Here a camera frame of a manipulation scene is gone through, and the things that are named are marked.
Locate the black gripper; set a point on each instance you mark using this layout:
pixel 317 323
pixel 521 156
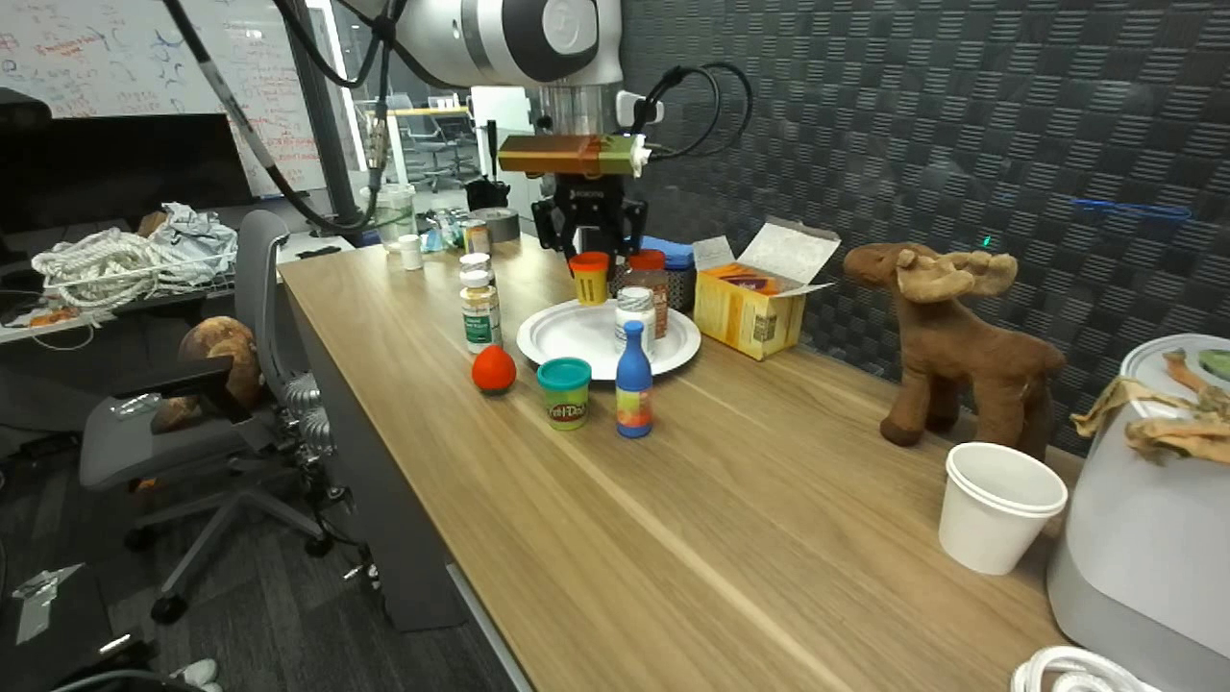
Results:
pixel 591 188

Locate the spice bottle with orange lid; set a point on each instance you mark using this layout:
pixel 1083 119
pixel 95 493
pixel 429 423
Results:
pixel 650 273

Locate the small white-capped pill bottle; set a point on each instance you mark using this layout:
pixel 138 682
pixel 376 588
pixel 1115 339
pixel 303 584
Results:
pixel 636 318

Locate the teal-lid play-doh tub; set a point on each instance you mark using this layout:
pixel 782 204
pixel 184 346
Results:
pixel 563 389

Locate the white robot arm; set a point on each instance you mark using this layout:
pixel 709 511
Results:
pixel 525 41

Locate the white paper plate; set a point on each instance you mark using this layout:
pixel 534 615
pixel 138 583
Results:
pixel 578 334

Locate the blue sponge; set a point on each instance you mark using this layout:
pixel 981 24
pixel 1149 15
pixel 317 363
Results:
pixel 673 247

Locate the large white pill bottle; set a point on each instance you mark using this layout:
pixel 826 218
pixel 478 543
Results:
pixel 473 265

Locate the white pill bottle green label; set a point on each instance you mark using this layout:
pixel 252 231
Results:
pixel 478 318

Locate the blue toy bowling pin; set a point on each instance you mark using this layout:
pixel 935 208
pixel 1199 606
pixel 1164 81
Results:
pixel 634 387

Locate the red ball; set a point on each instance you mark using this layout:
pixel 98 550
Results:
pixel 494 372

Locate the open yellow cardboard box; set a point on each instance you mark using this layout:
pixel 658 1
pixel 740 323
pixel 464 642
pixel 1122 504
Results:
pixel 755 313

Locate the white jar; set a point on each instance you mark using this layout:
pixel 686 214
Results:
pixel 407 250

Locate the brown plush toy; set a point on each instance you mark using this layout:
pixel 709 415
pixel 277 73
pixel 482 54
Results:
pixel 232 350

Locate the brown moose plush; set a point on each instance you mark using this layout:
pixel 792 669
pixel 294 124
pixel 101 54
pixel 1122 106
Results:
pixel 962 350

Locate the grey office chair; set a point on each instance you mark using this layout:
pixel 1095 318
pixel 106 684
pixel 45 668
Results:
pixel 168 443

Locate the black monitor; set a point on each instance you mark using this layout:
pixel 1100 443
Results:
pixel 117 173

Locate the white paper cup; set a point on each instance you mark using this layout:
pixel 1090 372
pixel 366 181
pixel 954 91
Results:
pixel 992 504

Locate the white grey appliance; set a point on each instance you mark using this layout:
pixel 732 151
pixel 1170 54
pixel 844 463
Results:
pixel 1141 562

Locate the paper scrap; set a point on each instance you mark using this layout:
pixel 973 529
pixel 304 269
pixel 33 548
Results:
pixel 45 602

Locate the black camera on stand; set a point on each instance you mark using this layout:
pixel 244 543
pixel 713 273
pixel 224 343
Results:
pixel 486 195

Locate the black vertical post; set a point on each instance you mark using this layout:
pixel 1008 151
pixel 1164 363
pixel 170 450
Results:
pixel 312 101

